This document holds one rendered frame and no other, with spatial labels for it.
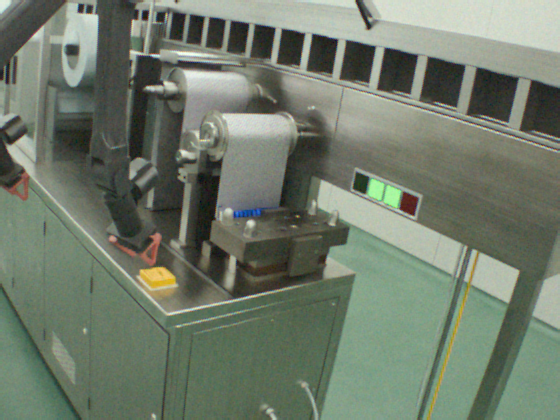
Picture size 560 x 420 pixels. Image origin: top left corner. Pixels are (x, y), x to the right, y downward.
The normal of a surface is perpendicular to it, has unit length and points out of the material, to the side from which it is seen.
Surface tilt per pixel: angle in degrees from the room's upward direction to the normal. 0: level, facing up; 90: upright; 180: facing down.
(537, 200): 90
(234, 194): 90
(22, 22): 88
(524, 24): 90
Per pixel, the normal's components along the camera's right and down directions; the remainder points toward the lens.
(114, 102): 0.80, 0.31
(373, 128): -0.77, 0.08
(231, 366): 0.62, 0.34
